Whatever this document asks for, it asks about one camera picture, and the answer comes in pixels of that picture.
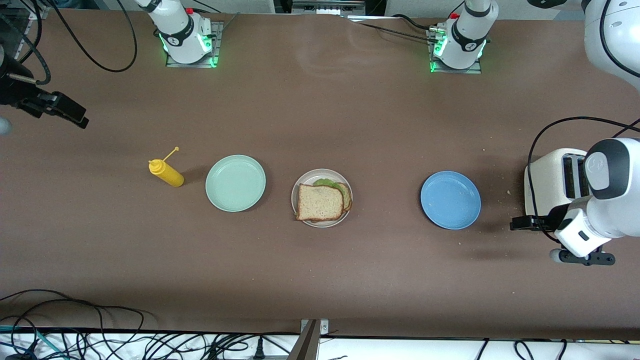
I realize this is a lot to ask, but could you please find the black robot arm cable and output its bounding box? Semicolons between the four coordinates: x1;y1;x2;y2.
527;0;640;244
0;0;139;86

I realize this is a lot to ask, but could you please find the mint green plate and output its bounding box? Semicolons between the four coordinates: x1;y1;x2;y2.
205;154;267;213

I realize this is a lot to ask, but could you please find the teal floor cable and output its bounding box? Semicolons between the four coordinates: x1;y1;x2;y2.
0;325;66;360

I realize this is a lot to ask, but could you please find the black floor cable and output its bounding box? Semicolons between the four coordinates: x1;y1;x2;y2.
0;289;146;360

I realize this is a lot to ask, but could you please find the blue plate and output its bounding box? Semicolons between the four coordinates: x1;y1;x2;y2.
420;171;482;230

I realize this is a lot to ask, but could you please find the yellow mustard squeeze bottle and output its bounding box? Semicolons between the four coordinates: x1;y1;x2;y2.
148;146;185;188

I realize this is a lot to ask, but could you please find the black braided base cable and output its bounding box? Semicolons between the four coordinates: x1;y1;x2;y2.
350;14;437;43

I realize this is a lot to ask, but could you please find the grey metal bracket beam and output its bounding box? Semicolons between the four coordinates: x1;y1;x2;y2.
289;319;330;360

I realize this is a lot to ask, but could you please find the green lettuce leaf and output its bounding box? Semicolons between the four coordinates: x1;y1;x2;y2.
313;178;351;211

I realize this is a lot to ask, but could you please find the grey metal equipment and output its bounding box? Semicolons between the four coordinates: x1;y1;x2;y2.
292;0;367;16

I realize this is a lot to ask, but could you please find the white toaster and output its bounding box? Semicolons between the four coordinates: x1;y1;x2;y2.
523;148;593;221

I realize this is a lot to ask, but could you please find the beige plate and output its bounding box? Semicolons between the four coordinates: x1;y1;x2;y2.
291;168;353;228

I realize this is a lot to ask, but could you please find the brown toast bread slice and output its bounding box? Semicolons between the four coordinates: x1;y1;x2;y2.
296;184;346;222
332;182;353;213

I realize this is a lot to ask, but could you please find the aluminium frame profile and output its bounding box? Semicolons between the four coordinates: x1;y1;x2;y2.
15;5;51;61

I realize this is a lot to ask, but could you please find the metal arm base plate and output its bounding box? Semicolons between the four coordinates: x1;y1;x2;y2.
166;20;224;68
427;30;483;75

